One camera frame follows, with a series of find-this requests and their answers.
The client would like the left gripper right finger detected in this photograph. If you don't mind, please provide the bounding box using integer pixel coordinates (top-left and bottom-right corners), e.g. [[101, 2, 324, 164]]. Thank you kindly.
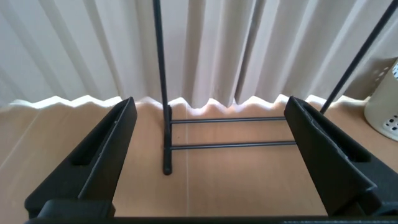
[[284, 95, 398, 218]]

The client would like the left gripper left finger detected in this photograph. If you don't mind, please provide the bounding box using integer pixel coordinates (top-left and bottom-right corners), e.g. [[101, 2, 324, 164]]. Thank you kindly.
[[24, 96, 138, 218]]

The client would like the white laundry basket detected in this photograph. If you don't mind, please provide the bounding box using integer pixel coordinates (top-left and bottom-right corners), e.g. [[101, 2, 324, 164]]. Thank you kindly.
[[363, 58, 398, 142]]

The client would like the black clothes rack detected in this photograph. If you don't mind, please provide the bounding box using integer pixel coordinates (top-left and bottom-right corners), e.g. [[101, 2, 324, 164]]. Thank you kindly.
[[152, 0, 398, 176]]

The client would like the beige curtain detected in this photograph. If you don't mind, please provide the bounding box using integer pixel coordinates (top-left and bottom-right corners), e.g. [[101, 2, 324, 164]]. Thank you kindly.
[[0, 0, 398, 110]]

